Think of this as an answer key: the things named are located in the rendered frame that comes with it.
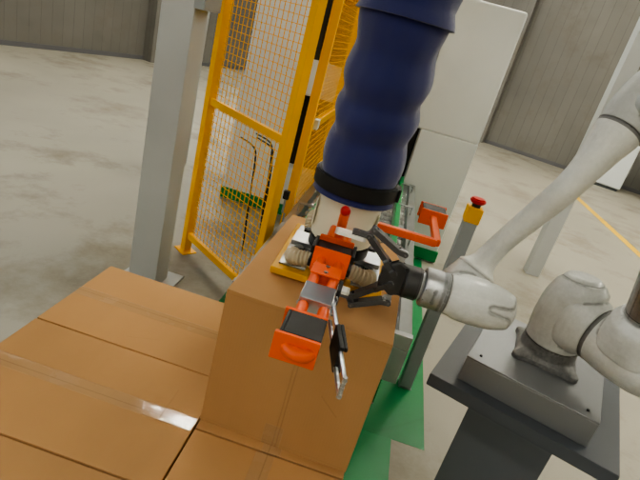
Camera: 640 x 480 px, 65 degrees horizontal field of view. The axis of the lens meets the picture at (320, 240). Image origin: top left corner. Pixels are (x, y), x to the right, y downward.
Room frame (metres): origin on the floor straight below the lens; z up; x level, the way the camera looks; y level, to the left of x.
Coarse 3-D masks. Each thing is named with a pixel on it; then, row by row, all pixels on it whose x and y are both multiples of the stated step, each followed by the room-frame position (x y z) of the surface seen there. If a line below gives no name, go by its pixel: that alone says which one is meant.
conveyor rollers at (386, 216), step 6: (402, 198) 3.62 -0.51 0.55; (312, 204) 2.95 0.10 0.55; (306, 210) 2.78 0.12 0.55; (384, 210) 3.26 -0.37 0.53; (390, 210) 3.26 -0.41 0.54; (402, 210) 3.34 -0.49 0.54; (384, 216) 3.09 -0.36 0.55; (390, 216) 3.16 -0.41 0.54; (402, 216) 3.25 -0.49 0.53; (384, 222) 2.99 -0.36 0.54; (390, 222) 3.01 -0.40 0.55; (402, 222) 3.08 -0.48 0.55; (402, 228) 2.98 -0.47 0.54
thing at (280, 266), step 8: (288, 240) 1.32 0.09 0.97; (304, 248) 1.23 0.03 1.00; (280, 256) 1.20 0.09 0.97; (272, 264) 1.15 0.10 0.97; (280, 264) 1.16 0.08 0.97; (288, 264) 1.16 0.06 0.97; (280, 272) 1.13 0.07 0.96; (288, 272) 1.13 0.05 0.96; (296, 272) 1.13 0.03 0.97; (304, 272) 1.15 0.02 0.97; (304, 280) 1.13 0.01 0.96
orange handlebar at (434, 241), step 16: (384, 224) 1.33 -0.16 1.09; (432, 224) 1.45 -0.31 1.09; (416, 240) 1.31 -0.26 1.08; (432, 240) 1.31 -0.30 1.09; (320, 256) 1.00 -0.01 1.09; (320, 272) 0.91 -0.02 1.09; (336, 272) 0.94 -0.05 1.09; (336, 288) 0.89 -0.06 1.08; (304, 304) 0.78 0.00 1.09; (288, 352) 0.64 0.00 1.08; (304, 352) 0.64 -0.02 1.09
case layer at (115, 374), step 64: (64, 320) 1.25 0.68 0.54; (128, 320) 1.33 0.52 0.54; (192, 320) 1.43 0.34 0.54; (0, 384) 0.95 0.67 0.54; (64, 384) 1.00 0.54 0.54; (128, 384) 1.06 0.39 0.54; (192, 384) 1.13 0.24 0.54; (0, 448) 0.78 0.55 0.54; (64, 448) 0.82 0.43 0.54; (128, 448) 0.87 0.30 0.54; (192, 448) 0.92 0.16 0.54; (256, 448) 0.97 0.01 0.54
